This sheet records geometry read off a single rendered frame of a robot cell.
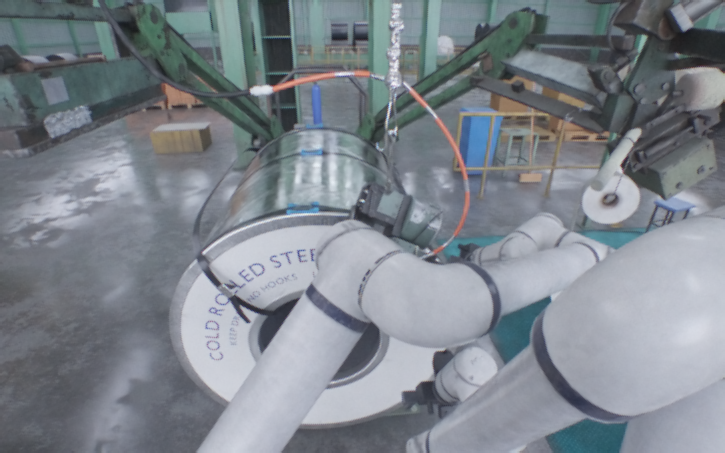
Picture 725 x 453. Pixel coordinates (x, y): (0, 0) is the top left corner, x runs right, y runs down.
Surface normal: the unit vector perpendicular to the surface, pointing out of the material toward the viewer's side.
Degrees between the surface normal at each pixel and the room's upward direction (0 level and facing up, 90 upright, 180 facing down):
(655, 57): 90
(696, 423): 87
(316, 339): 60
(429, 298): 44
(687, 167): 90
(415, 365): 90
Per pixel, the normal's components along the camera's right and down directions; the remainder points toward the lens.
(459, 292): 0.30, -0.54
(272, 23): 0.09, 0.47
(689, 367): -0.26, 0.36
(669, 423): -0.92, 0.18
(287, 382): -0.04, -0.04
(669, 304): -0.56, -0.28
